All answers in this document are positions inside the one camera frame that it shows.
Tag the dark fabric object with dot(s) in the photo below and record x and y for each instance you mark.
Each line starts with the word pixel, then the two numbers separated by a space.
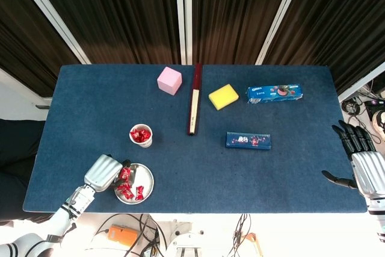
pixel 18 154

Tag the grey metal bracket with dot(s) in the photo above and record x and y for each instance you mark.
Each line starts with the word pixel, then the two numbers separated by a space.
pixel 42 107

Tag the pink foam cube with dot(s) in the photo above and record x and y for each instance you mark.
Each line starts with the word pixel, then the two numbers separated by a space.
pixel 169 81

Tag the silver metal plate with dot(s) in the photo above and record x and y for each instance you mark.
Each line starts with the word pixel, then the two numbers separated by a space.
pixel 144 175

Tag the white paper cup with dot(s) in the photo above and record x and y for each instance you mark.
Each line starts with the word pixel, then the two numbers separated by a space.
pixel 147 144

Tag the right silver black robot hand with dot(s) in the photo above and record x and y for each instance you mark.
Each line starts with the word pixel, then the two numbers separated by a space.
pixel 370 174

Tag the blue table cloth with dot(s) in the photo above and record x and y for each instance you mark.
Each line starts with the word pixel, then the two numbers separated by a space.
pixel 270 172

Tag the beige round object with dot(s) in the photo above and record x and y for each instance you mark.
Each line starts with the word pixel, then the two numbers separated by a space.
pixel 379 121

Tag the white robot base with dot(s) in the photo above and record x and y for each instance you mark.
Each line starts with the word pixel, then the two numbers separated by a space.
pixel 185 239

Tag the white bar with writing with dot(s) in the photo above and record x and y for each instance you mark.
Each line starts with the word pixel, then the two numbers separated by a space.
pixel 194 109

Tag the tan wooden piece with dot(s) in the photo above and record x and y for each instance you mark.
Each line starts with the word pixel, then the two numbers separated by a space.
pixel 255 243

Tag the dark blue pencil case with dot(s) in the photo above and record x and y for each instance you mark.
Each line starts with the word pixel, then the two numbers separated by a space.
pixel 248 141

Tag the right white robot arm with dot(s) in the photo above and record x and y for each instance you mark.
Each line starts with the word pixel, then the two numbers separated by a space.
pixel 377 212

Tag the dark brown curtain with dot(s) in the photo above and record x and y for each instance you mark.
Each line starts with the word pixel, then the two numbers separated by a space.
pixel 24 43
pixel 120 13
pixel 340 28
pixel 234 13

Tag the orange device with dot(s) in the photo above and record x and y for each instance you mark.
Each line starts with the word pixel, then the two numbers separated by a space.
pixel 120 234

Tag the yellow sponge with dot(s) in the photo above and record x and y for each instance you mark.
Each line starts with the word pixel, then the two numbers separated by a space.
pixel 224 97

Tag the blue Oreo cookie box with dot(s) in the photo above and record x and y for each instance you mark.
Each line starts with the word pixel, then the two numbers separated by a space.
pixel 275 94

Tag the long dark red box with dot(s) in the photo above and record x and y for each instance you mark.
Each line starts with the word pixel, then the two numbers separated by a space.
pixel 197 76

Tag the black device with purple dot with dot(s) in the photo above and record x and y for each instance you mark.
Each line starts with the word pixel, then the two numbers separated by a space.
pixel 374 103

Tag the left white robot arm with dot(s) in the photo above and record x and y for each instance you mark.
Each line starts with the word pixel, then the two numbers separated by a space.
pixel 63 218

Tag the white frame post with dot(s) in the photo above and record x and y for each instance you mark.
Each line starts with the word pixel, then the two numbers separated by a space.
pixel 50 13
pixel 180 13
pixel 280 13
pixel 188 13
pixel 361 85

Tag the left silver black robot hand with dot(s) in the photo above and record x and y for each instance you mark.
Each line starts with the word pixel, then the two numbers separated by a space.
pixel 102 172

